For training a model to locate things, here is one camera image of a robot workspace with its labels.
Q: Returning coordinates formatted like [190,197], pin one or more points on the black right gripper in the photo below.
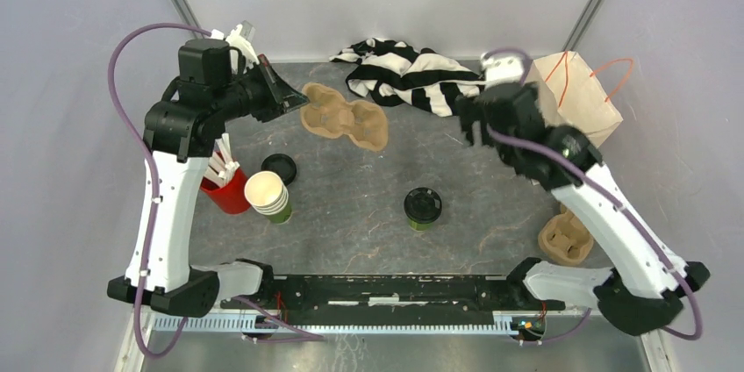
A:
[469,110]

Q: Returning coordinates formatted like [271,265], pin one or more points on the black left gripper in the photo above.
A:
[281,96]

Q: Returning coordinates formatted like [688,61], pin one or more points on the brown pulp cup carrier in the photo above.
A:
[565,240]
[329,115]

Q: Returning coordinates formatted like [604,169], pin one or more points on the brown paper takeout bag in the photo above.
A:
[571,93]

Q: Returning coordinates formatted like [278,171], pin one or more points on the black plastic cup lid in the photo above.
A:
[423,205]

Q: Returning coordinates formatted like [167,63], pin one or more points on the green paper coffee cup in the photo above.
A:
[418,226]

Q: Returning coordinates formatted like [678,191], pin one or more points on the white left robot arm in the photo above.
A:
[219,80]

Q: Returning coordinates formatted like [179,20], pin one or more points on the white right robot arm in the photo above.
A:
[648,285]

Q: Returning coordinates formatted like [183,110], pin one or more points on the white wrapped straw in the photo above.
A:
[223,169]
[215,177]
[226,154]

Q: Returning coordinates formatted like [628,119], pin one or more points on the black white striped cloth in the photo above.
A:
[392,73]

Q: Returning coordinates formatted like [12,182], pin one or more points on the stack of green paper cups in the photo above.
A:
[267,194]

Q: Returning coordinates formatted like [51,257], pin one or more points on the red cup straw holder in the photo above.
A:
[230,198]

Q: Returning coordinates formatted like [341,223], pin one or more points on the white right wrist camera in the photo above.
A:
[503,68]

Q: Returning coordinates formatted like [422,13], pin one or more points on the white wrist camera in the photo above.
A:
[239,37]
[503,68]

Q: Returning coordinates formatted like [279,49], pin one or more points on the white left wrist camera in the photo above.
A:
[239,37]

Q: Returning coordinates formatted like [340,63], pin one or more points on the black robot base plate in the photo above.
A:
[391,300]

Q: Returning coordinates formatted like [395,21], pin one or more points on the white slotted cable duct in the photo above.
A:
[252,323]

